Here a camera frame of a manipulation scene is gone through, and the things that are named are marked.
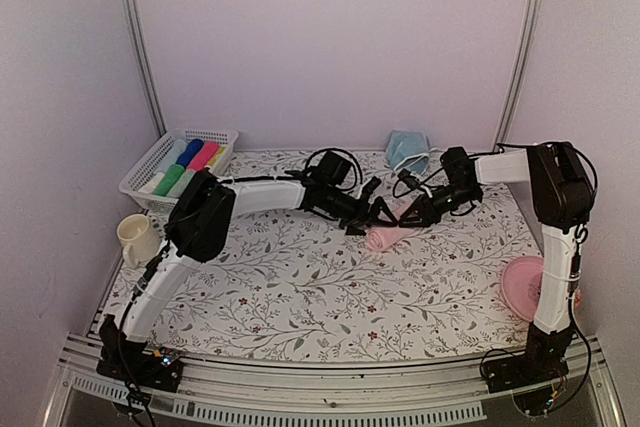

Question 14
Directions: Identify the cream mug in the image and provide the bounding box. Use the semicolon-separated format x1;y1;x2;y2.
116;214;161;269

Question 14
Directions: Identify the pink towel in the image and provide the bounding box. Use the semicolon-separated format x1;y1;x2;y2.
186;142;220;171
365;227;413;252

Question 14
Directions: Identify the left black cable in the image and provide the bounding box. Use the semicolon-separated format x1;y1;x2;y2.
303;148;364;193

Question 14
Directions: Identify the pink plate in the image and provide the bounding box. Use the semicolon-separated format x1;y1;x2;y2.
500;256;544;322

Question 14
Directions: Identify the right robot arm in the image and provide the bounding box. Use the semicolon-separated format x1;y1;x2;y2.
398;141;598;383

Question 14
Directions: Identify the dark blue rolled towel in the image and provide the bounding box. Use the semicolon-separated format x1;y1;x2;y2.
175;139;204;168

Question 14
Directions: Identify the light blue towel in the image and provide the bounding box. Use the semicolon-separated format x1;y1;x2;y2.
155;139;187;173
385;130;430;175

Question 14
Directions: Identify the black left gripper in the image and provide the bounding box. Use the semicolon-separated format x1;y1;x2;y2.
325;188;400;238

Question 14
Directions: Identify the grey green rolled towel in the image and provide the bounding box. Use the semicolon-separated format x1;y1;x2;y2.
167;169;196;199

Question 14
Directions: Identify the white plastic basket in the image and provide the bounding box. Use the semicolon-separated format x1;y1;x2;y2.
119;129;239;214

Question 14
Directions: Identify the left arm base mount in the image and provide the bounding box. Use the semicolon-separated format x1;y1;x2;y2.
96;341;184;393

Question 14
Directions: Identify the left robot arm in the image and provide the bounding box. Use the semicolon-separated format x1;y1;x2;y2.
99;148;398;381

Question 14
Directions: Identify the floral tablecloth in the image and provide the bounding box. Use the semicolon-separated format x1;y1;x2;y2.
99;149;551;363

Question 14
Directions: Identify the red patterned bowl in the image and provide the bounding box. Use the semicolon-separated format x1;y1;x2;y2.
573;287;583;311

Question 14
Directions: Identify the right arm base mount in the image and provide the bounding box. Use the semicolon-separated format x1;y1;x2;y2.
479;349;569;393

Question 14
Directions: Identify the pink rolled towel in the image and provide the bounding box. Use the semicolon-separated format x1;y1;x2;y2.
186;142;220;171

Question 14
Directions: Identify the light blue rolled towel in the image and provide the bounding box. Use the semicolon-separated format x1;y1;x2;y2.
155;139;187;173

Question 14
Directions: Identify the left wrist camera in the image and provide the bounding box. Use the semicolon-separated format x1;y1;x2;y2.
357;176;382;204

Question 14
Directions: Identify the front aluminium rail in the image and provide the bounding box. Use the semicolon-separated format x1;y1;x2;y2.
44;335;631;426

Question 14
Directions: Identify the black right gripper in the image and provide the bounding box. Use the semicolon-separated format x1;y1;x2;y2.
400;183;479;228

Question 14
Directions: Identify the yellow rolled towel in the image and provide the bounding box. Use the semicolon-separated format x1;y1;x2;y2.
206;147;226;169

